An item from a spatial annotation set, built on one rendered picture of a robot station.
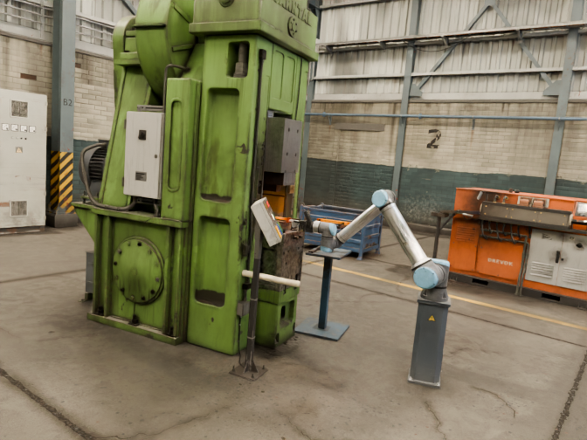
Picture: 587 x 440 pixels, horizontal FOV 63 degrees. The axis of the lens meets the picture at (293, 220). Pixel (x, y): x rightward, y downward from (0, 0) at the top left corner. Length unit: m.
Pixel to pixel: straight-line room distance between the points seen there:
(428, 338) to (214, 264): 1.62
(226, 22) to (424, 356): 2.66
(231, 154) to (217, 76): 0.56
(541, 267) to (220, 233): 4.33
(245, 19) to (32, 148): 5.35
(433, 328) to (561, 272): 3.40
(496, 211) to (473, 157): 4.56
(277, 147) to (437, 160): 7.99
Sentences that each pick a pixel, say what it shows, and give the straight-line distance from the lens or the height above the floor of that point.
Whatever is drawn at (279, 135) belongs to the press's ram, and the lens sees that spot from 3.55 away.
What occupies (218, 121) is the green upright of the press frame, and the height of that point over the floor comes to 1.70.
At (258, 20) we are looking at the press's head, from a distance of 3.44.
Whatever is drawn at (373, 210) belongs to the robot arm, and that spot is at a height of 1.15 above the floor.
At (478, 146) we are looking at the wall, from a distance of 11.03.
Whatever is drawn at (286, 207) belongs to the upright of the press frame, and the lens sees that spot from 4.01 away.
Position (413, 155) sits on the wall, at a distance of 11.49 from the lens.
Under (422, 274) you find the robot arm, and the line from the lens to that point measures 3.23.
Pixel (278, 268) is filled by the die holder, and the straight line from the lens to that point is 3.64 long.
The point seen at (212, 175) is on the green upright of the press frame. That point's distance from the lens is 3.60.
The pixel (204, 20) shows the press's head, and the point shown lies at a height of 2.39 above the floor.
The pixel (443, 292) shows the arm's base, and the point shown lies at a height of 0.66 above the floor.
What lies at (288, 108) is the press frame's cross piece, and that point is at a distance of 3.90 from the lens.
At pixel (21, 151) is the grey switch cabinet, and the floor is 1.23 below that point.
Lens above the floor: 1.50
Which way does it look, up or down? 8 degrees down
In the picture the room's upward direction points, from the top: 5 degrees clockwise
